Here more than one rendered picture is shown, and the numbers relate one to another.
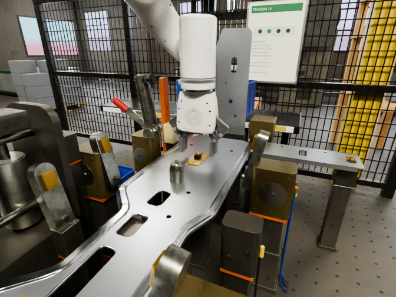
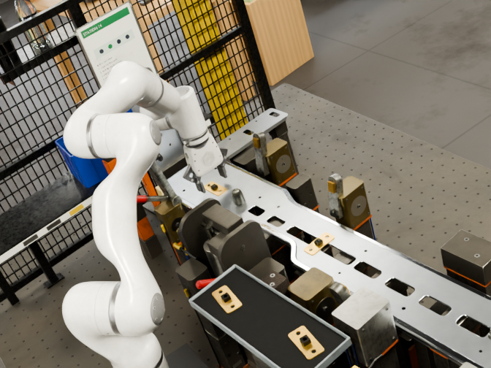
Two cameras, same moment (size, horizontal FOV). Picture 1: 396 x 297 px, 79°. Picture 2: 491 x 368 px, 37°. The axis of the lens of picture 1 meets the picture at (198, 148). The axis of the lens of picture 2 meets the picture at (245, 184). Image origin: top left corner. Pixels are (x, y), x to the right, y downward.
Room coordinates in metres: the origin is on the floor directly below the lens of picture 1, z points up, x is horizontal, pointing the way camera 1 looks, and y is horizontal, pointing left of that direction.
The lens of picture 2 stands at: (-0.65, 1.40, 2.22)
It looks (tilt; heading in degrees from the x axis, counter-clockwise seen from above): 34 degrees down; 309
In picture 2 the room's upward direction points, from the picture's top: 19 degrees counter-clockwise
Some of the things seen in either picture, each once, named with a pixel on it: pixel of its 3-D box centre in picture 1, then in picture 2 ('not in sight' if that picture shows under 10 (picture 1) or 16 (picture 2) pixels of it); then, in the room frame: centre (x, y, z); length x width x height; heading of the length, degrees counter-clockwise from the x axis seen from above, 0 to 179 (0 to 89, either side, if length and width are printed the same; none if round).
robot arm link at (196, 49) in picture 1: (197, 47); (184, 111); (0.60, 0.00, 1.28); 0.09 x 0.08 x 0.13; 18
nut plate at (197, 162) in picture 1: (197, 156); (214, 187); (0.60, 0.00, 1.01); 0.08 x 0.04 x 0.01; 157
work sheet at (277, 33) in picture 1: (272, 43); (118, 55); (1.07, -0.31, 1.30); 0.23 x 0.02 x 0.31; 67
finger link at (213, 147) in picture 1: (217, 144); (223, 166); (0.58, -0.05, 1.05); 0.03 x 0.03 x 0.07; 67
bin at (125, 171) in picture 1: (119, 181); not in sight; (0.92, 0.34, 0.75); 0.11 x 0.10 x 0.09; 157
